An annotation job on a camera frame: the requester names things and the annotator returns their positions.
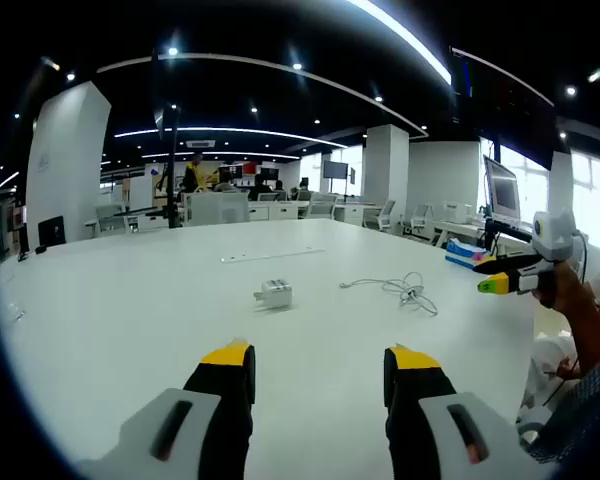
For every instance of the white cloth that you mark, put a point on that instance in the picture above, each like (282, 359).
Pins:
(545, 360)

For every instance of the computer monitor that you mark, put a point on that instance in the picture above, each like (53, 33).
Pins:
(502, 192)

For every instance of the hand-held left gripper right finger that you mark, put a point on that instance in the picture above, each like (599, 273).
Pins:
(420, 400)

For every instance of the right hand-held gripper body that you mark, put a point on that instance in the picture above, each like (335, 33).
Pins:
(555, 235)

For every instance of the person's blue checked shirt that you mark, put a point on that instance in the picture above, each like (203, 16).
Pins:
(585, 415)

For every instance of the white office cabinet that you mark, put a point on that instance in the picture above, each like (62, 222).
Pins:
(217, 207)

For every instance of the white built-in power strip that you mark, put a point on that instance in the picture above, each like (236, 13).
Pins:
(270, 255)

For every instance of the blue tissue box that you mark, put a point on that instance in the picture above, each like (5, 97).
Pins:
(462, 252)

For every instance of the person's right hand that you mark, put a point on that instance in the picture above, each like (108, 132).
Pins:
(560, 289)

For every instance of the white office chair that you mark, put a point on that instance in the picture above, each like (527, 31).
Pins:
(380, 215)
(111, 219)
(419, 219)
(320, 205)

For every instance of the black pole stand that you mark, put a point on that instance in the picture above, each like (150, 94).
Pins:
(172, 175)

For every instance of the white charger adapter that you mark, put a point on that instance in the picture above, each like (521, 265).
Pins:
(276, 294)

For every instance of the white desk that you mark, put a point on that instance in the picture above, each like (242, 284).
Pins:
(130, 300)

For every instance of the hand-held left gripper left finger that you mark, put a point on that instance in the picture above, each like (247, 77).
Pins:
(215, 400)

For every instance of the screen on stand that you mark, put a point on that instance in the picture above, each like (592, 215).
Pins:
(335, 170)

